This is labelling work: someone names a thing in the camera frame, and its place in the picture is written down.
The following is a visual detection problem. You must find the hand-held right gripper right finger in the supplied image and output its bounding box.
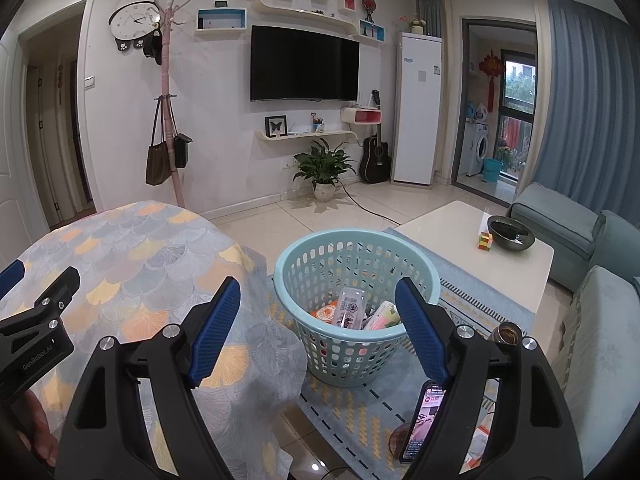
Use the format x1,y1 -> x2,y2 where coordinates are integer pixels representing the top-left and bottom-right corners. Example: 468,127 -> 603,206
395,276 -> 583,480

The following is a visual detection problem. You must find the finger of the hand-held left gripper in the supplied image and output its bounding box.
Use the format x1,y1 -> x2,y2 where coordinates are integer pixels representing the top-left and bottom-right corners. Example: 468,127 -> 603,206
0,260 -> 26,301
0,266 -> 82,334

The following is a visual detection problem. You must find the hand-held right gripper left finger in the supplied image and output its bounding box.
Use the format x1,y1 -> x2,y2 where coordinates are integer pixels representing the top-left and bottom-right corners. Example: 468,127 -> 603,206
60,276 -> 242,480

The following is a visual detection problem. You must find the pink green packet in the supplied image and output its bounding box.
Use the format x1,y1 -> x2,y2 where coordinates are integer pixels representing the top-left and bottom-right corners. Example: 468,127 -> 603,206
362,300 -> 403,331

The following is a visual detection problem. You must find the light blue plastic basket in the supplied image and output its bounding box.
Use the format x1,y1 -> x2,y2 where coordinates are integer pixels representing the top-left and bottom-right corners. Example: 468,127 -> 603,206
272,230 -> 442,387

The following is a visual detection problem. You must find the person's left hand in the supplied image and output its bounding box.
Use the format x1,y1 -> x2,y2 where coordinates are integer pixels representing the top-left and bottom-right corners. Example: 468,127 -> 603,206
15,391 -> 59,468

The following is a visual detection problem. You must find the patterned scale print tablecloth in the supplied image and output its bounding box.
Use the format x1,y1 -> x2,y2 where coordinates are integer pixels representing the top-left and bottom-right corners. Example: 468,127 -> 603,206
0,201 -> 308,480

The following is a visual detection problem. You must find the black smartphone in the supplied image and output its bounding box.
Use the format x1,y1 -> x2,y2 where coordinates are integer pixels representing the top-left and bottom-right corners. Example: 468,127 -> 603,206
400,380 -> 447,463

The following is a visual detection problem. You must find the blue patterned rug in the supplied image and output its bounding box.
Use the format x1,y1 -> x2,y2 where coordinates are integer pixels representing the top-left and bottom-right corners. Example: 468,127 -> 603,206
267,227 -> 536,480

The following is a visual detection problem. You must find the white coffee table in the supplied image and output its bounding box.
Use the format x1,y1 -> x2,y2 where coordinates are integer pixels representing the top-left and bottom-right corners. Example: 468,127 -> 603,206
395,200 -> 555,316

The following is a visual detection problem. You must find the dark metal bowl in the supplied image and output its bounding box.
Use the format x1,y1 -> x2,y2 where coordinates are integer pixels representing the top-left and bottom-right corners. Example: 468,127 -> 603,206
487,215 -> 536,252

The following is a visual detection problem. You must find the brown tote bag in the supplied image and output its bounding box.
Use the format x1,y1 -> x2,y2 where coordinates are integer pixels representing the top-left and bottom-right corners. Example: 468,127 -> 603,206
145,97 -> 173,186

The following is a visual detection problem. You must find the small black bag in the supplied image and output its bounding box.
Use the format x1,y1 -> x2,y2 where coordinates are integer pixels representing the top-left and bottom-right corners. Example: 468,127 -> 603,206
172,132 -> 193,169

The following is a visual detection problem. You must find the grey blue sofa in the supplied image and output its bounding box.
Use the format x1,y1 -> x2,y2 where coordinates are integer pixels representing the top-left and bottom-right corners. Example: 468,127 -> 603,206
510,181 -> 640,480

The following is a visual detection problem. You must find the black guitar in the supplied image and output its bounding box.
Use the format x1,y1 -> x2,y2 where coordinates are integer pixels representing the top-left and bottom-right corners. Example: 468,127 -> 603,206
360,90 -> 392,184

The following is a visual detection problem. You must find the white washing machine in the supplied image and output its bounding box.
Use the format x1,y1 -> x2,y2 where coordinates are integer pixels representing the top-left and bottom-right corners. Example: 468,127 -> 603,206
465,120 -> 493,177

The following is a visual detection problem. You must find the green potted plant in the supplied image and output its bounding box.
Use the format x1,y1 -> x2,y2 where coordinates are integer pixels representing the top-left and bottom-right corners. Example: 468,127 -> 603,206
292,139 -> 357,202

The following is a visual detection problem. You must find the pink coat rack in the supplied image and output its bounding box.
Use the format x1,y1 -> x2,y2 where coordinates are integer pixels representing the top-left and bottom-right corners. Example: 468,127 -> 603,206
150,0 -> 205,208

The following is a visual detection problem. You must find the white curved lower shelf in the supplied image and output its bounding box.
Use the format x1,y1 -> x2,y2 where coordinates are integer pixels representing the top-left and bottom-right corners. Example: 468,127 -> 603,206
254,129 -> 358,143

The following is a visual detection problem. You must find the white curved shelf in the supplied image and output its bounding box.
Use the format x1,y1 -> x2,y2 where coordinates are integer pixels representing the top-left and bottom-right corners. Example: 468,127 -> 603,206
259,0 -> 371,36
254,129 -> 358,143

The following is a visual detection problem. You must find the white refrigerator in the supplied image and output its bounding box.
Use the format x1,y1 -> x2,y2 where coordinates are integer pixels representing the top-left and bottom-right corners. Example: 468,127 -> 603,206
390,32 -> 443,188

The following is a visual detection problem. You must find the black cap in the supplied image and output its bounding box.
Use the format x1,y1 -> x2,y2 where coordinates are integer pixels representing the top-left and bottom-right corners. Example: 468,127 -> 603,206
141,27 -> 163,66

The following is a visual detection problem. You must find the red hanging knot ornament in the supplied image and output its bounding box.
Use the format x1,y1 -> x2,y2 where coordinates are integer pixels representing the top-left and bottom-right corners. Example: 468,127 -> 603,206
479,50 -> 505,113

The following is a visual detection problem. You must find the blue grey curtain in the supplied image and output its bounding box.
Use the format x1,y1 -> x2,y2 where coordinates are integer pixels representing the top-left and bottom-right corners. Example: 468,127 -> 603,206
525,0 -> 640,271

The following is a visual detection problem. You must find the small blue box shelf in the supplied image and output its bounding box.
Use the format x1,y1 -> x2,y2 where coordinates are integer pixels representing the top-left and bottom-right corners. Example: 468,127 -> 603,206
359,19 -> 385,43

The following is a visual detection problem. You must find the blue rimmed box shelf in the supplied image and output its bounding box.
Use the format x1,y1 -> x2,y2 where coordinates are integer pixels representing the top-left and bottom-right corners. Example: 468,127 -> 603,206
196,7 -> 248,32

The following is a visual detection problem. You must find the white curved upper shelf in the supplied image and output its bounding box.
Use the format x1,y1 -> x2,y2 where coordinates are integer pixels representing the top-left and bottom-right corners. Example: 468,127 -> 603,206
259,0 -> 371,36

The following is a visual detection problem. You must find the black floor cable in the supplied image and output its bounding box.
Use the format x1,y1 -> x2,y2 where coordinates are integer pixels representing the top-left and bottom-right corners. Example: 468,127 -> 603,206
340,185 -> 403,226

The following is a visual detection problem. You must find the red white wall box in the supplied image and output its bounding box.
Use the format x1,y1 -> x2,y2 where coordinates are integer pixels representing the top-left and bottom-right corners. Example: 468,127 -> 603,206
341,106 -> 383,126

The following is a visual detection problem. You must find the panda wall clock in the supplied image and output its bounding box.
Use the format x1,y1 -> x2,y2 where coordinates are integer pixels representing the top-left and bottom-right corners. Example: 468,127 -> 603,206
109,0 -> 163,53

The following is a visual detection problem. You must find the black wall television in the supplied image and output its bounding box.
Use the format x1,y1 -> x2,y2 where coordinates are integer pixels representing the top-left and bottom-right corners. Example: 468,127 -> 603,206
250,25 -> 361,102

